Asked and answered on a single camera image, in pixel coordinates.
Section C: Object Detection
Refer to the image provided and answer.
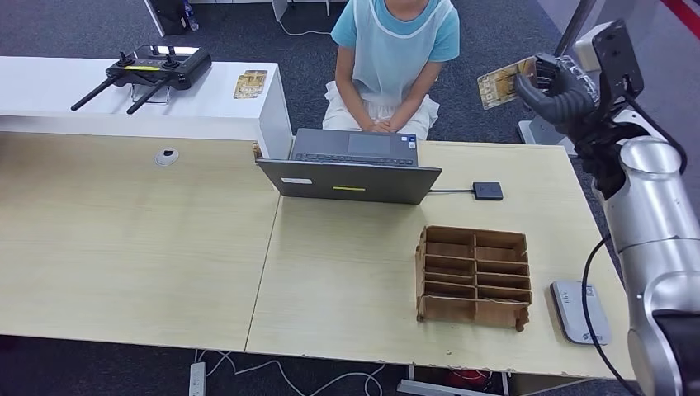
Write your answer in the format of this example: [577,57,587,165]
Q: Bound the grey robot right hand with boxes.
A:
[513,53,600,128]

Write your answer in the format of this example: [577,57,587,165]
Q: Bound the gold ID card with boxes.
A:
[476,56,541,111]

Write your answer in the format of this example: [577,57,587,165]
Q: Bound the person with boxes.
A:
[322,0,461,141]

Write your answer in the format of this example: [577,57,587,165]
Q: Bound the brown cardboard card organizer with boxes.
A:
[414,225,534,332]

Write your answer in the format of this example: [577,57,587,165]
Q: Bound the white card reader pad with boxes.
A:
[550,280,613,347]

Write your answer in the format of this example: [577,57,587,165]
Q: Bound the grey laptop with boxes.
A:
[255,128,443,206]

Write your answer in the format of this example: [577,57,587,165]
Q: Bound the grey kiosk stand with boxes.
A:
[517,0,660,158]

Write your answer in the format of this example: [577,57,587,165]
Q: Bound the small black square box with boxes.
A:
[472,181,504,201]

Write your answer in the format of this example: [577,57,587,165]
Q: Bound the plastic water bottle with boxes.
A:
[182,0,200,32]

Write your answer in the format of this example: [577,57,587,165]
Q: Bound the black remote controller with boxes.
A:
[70,45,213,116]

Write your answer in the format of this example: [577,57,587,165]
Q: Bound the black computer tower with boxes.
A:
[144,0,189,37]

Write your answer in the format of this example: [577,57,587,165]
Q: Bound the red object under desk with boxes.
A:
[445,370,491,390]

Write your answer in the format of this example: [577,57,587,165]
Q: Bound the white desk foot bar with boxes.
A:
[397,379,496,396]

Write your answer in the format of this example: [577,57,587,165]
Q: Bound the white power strip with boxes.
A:
[188,362,207,396]

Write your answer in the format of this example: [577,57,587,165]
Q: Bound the white counter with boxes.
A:
[0,55,294,161]

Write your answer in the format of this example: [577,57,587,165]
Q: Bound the thin white cable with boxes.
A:
[272,15,336,38]

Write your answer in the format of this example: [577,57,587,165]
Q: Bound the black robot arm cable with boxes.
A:
[580,233,640,396]

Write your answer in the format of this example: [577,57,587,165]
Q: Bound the metal wire controller stand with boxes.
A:
[130,83,171,106]

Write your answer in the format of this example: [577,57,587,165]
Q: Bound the white floor cable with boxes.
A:
[194,351,386,396]

